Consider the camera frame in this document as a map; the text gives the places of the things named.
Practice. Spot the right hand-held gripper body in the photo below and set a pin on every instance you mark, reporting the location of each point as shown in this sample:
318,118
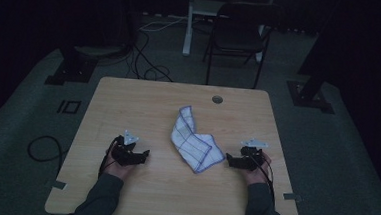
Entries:
250,158

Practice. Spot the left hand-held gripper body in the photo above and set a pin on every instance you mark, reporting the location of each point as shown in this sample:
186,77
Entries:
125,153

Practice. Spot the white cloth with purple grid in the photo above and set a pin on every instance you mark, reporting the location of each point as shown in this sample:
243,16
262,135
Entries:
192,147

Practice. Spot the person's left hand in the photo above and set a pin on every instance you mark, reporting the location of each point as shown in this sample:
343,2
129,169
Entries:
117,171

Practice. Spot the person's right hand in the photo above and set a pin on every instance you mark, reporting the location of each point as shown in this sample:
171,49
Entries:
257,176

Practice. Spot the grey tape piece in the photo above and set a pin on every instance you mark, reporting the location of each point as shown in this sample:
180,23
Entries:
291,196
59,185

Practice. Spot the round grey table grommet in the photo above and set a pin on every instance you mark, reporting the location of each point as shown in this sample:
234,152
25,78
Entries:
217,99

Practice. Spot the black stand with square base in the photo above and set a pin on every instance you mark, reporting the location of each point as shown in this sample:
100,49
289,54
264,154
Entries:
72,70
309,94

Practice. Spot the black folding chair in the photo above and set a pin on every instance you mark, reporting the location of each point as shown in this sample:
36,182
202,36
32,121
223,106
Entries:
238,33

